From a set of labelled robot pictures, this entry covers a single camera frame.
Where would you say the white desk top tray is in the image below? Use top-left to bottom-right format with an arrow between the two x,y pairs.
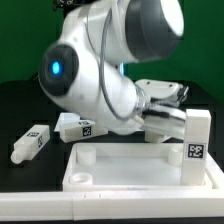
62,143 -> 213,192

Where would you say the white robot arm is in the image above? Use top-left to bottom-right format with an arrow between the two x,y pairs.
39,0 -> 188,139

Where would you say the black camera stand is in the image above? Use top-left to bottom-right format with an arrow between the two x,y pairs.
52,0 -> 90,11

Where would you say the white marker sheet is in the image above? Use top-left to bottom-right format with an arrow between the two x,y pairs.
54,112 -> 80,132

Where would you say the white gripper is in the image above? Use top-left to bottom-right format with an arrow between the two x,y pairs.
135,79 -> 189,140

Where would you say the white L-shaped fence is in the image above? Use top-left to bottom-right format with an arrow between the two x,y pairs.
0,153 -> 224,221

